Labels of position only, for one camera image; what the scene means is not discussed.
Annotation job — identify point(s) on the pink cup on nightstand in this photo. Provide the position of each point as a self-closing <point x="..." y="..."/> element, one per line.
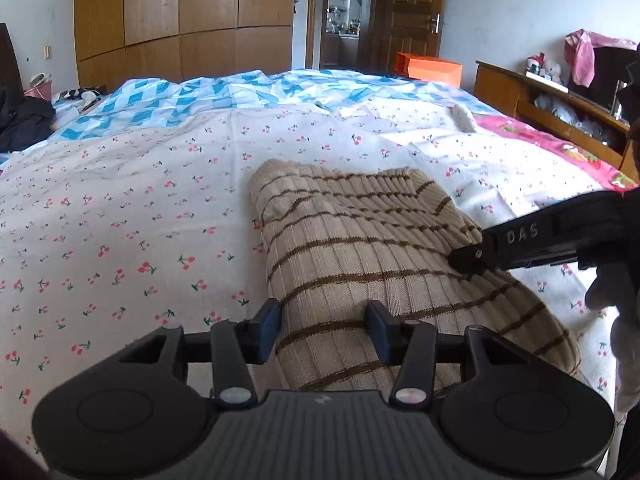
<point x="40" y="87"/>

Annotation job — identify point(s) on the pink strawberry print blanket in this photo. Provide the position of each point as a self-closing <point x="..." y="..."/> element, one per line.
<point x="605" y="174"/>

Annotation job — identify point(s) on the beige brown striped sweater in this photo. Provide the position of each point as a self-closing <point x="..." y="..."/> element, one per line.
<point x="337" y="240"/>

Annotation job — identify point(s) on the orange box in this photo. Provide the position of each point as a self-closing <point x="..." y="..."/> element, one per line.
<point x="426" y="68"/>

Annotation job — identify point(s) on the gloved right hand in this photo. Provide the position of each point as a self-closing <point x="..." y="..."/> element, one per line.
<point x="613" y="287"/>

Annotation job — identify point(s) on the wooden shelf cabinet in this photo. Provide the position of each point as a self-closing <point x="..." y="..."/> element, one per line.
<point x="565" y="115"/>

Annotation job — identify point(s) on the dark brown headboard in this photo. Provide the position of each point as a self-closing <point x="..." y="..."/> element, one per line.
<point x="10" y="77"/>

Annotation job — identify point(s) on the blue white checkered quilt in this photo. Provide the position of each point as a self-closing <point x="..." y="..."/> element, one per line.
<point x="155" y="102"/>

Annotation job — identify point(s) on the dark navy jacket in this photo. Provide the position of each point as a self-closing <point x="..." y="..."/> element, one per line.
<point x="24" y="121"/>

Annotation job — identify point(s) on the pink garment on chair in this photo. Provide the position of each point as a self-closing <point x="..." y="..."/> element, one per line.
<point x="580" y="53"/>

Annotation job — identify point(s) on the white cherry print bedsheet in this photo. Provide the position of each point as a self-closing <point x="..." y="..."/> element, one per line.
<point x="105" y="239"/>

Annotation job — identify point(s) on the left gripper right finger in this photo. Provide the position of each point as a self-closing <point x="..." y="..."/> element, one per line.
<point x="411" y="346"/>

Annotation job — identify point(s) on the small plush toys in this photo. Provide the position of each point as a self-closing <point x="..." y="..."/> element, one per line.
<point x="541" y="68"/>

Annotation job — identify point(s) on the brown wooden wardrobe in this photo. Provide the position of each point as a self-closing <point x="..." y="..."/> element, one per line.
<point x="117" y="40"/>

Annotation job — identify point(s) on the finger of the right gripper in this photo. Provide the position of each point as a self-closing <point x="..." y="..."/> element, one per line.
<point x="591" y="229"/>

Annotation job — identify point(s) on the brown wooden door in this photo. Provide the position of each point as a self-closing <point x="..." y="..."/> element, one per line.
<point x="407" y="26"/>

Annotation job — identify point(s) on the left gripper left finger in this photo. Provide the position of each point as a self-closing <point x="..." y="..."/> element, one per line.
<point x="235" y="346"/>

